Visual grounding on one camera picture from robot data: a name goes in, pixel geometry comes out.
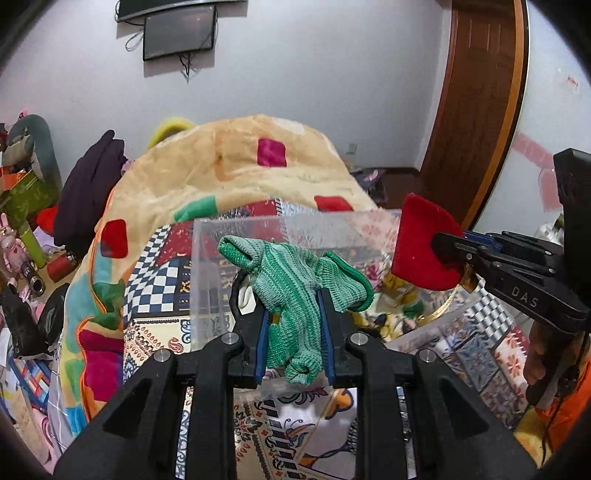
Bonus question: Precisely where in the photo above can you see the beige blanket with coloured squares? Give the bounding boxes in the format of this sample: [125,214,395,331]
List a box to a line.
[62,113,384,439]

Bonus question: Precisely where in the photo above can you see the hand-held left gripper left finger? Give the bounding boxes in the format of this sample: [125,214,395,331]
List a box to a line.
[53,270,271,480]

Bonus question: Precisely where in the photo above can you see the wall-mounted black screen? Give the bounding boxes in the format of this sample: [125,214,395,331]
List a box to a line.
[142,6,218,62]

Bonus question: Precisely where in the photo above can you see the clear plastic box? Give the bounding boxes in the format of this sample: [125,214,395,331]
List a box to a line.
[191,209,483,402]

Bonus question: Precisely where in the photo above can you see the black cylinder flashlight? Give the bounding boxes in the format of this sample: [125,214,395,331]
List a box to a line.
[22,260,48,297]

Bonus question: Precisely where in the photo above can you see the red felt cloth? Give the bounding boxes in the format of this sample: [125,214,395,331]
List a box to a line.
[392,194,465,291]

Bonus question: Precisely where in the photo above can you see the pink wall stickers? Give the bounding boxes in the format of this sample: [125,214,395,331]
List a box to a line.
[512,130,563,214]

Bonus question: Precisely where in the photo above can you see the black plastic bag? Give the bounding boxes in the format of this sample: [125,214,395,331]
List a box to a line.
[0,281,71,360]

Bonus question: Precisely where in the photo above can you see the red thermos bottle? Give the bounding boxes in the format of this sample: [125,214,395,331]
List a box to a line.
[47,251,78,284]

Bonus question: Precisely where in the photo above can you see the white cloth with black trim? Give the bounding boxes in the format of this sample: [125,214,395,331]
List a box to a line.
[229,272,258,320]

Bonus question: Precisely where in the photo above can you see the dark purple garment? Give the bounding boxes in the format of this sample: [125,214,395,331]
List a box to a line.
[53,130,129,251]

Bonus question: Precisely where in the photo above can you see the pink rabbit toy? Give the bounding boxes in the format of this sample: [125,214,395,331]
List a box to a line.
[0,212,29,284]

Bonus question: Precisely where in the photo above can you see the dangling screen cables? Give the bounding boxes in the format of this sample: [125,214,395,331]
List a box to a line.
[177,50,200,85]

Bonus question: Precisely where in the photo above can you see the grey green curved cushion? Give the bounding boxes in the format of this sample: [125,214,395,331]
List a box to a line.
[4,114,64,197]

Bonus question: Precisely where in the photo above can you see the person's right hand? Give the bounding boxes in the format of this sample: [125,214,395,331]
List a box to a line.
[523,320,557,386]

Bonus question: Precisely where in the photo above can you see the green knitted sock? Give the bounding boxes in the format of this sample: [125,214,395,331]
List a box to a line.
[217,235,375,386]

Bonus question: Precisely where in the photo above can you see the green cylinder tube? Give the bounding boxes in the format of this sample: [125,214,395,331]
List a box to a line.
[16,220,48,269]

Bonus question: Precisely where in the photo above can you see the black wall shelf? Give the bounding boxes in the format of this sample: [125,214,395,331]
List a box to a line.
[115,0,250,23]

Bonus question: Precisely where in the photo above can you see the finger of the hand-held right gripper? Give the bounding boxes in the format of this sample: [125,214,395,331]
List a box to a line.
[431,232,591,325]
[462,229,565,274]

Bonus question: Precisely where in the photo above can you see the yellow plush item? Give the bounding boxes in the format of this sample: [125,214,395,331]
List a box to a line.
[147,117,197,151]

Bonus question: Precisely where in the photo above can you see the brown wooden door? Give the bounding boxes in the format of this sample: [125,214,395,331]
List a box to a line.
[412,0,530,232]

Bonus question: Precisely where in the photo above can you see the patterned patchwork bedsheet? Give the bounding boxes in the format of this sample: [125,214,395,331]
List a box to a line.
[121,196,534,480]

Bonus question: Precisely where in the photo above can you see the person's right forearm orange sleeve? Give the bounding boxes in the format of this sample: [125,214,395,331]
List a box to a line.
[512,344,591,469]

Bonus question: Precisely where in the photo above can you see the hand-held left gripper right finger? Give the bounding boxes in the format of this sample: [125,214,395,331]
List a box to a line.
[316,287,539,480]

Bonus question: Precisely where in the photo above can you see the green cardboard box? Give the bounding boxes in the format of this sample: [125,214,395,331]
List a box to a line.
[0,170,57,215]

